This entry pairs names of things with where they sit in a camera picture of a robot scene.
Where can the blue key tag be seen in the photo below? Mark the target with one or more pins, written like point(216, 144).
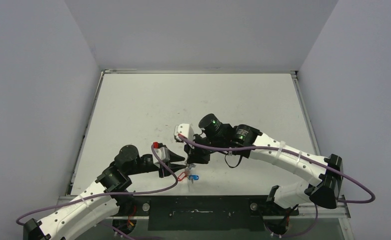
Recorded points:
point(193, 177)

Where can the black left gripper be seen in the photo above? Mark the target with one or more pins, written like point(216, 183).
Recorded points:
point(174, 158)

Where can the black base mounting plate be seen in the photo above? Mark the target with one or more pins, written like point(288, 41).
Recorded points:
point(204, 213)

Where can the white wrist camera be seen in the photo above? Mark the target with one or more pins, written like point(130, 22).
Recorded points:
point(185, 130)
point(160, 153)

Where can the red key tag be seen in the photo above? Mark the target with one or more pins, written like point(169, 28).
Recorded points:
point(182, 176)

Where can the silver metal key plate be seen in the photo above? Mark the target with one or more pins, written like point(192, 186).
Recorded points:
point(189, 173)

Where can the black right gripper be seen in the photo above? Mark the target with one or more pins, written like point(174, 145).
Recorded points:
point(191, 156)

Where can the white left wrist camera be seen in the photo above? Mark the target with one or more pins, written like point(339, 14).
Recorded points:
point(160, 153)

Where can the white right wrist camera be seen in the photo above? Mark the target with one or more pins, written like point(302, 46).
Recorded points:
point(185, 130)

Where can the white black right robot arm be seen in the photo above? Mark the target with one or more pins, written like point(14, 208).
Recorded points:
point(321, 178)

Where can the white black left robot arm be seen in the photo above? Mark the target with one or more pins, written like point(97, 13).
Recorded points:
point(105, 196)

